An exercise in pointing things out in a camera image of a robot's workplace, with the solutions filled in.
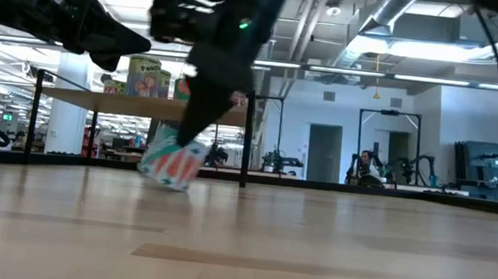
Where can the white building column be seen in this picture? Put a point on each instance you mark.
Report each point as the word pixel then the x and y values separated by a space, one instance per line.
pixel 67 129

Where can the person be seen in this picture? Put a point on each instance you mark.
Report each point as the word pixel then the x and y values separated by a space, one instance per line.
pixel 367 161

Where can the green exit sign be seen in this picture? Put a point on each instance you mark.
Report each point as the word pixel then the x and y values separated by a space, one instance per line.
pixel 7 117

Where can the long ceiling light strip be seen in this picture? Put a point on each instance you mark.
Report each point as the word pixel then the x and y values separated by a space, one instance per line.
pixel 432 80

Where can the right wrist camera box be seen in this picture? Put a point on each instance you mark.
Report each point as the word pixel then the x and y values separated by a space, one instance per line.
pixel 174 18

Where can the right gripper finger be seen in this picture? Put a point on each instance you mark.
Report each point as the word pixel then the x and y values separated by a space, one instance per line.
pixel 204 109

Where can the potted green plant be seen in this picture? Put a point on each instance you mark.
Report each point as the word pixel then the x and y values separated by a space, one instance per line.
pixel 269 159

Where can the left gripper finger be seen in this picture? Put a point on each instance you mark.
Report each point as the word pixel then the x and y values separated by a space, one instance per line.
pixel 120 52
pixel 110 32

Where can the small green pink can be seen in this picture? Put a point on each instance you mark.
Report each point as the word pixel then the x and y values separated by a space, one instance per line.
pixel 112 88

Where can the black dome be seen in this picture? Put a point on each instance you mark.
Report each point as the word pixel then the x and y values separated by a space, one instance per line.
pixel 370 181

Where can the wall vent grille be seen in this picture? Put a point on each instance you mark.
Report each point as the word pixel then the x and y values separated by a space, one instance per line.
pixel 329 96
pixel 395 102

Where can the grey door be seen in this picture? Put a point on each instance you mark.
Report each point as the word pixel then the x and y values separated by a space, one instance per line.
pixel 324 152
pixel 398 147

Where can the black metal frame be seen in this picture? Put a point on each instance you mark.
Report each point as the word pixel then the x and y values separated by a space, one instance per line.
pixel 280 128
pixel 389 112

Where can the yellow hanging pendant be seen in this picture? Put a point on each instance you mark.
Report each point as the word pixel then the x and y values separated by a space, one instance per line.
pixel 376 94

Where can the black aluminium rig frame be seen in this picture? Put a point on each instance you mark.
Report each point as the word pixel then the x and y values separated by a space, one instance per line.
pixel 316 186

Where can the silver ventilation duct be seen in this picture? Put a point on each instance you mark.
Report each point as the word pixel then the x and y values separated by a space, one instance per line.
pixel 388 8

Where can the black background robot arm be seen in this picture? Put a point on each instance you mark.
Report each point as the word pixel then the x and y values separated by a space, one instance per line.
pixel 352 167
pixel 425 164

